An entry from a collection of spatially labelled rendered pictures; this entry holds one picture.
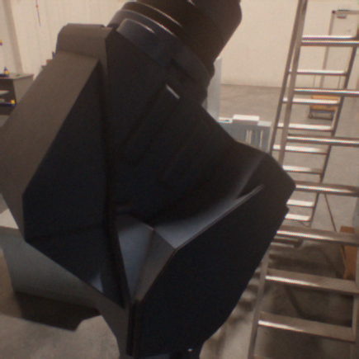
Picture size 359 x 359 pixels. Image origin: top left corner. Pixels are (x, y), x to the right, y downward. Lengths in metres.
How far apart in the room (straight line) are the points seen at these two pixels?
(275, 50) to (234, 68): 1.32
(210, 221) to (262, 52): 10.96
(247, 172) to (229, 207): 0.06
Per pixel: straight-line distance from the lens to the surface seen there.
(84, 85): 0.45
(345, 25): 11.34
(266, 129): 4.38
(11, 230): 2.72
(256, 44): 11.38
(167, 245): 0.47
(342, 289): 1.84
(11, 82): 7.30
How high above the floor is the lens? 2.00
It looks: 26 degrees down
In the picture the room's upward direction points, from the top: straight up
